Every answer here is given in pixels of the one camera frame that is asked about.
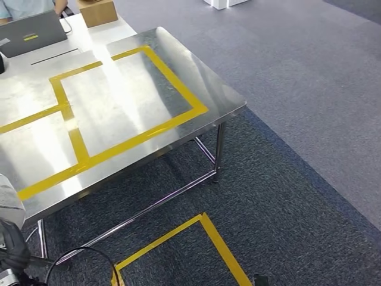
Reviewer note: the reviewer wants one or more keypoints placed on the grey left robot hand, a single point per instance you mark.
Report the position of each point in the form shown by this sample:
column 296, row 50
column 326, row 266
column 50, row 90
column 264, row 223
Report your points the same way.
column 13, row 248

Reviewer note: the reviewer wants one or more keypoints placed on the black robot torso part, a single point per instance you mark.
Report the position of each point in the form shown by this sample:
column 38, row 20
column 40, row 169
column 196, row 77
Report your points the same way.
column 260, row 280

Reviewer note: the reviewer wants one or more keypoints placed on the person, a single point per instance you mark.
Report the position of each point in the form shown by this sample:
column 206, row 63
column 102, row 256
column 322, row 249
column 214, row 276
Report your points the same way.
column 23, row 8

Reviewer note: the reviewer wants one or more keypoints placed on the white plastic body part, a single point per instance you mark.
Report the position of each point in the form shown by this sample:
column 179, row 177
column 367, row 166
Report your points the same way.
column 10, row 201

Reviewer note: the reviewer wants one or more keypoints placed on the stainless steel workbench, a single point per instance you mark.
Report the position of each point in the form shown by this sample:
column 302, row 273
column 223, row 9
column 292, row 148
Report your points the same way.
column 118, row 98

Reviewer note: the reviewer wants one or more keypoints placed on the white plinth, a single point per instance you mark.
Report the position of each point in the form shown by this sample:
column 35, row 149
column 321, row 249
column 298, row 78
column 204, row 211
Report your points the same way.
column 220, row 4

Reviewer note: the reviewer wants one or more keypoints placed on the grey laptop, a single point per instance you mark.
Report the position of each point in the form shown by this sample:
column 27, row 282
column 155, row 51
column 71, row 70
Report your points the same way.
column 44, row 31

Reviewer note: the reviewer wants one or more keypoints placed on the brown cardboard box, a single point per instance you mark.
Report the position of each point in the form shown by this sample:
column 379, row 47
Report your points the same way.
column 98, row 14

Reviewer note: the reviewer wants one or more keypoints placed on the white office desk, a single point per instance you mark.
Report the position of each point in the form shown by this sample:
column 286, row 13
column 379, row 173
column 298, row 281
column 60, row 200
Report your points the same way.
column 89, row 35

